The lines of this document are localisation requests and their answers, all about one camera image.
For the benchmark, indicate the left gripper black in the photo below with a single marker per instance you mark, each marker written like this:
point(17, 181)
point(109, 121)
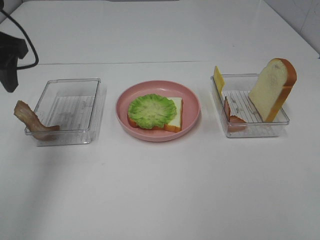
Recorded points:
point(11, 49)

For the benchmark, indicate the bacon strip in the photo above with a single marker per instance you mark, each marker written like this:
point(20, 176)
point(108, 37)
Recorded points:
point(234, 123)
point(26, 115)

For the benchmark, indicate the green lettuce leaf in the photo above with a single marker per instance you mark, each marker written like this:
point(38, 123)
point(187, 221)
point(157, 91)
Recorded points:
point(152, 110)

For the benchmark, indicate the bread slice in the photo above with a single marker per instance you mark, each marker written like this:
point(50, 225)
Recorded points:
point(272, 88)
point(175, 125)

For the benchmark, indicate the yellow cheese slice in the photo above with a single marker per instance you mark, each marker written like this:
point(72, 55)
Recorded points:
point(218, 80)

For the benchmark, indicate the left clear plastic tray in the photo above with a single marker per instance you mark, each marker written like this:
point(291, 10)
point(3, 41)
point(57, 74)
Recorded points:
point(75, 105)

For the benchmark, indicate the clear plastic tray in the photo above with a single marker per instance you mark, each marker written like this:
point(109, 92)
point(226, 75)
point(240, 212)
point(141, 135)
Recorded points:
point(236, 89)
point(75, 105)

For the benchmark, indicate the pink round plate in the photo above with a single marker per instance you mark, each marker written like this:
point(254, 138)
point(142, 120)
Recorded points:
point(191, 108)

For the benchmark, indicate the right clear plastic tray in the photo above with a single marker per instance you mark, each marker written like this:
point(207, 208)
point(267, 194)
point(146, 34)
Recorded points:
point(236, 89)

